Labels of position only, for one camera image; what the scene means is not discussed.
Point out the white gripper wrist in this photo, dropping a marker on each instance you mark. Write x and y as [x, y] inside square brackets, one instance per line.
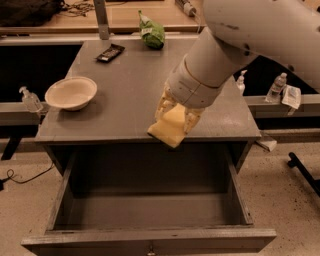
[187, 87]

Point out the yellow sponge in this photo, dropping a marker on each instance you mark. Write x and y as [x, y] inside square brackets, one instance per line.
[170, 128]

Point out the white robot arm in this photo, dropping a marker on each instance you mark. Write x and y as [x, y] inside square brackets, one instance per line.
[237, 31]

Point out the grey cabinet counter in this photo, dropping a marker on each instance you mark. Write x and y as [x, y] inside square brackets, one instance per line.
[129, 89]

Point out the open grey top drawer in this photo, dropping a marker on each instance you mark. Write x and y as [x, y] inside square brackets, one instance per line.
[117, 200]

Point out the metal drawer knob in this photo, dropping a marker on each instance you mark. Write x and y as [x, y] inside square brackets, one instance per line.
[151, 251]

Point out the white pump bottle right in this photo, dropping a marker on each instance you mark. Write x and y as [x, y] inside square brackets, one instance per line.
[240, 81]

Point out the black snack bar wrapper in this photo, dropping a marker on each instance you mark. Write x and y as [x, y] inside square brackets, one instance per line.
[109, 54]

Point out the clear plastic water bottle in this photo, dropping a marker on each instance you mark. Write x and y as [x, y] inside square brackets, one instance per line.
[276, 88]

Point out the white bowl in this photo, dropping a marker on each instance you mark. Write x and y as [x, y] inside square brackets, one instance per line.
[71, 94]

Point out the black stand leg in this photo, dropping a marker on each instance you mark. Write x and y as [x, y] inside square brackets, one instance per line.
[295, 162]

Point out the clear sanitizer pump bottle left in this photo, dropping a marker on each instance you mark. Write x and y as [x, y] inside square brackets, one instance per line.
[31, 100]

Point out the black bag on table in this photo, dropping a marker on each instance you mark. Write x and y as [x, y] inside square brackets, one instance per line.
[28, 13]

